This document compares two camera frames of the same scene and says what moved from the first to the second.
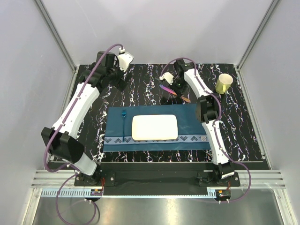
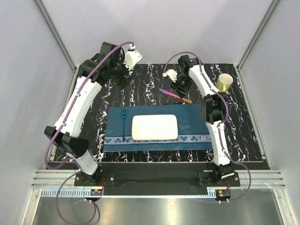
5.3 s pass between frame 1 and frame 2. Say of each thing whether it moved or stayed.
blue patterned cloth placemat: stayed
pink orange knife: moved
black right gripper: stayed
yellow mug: stayed
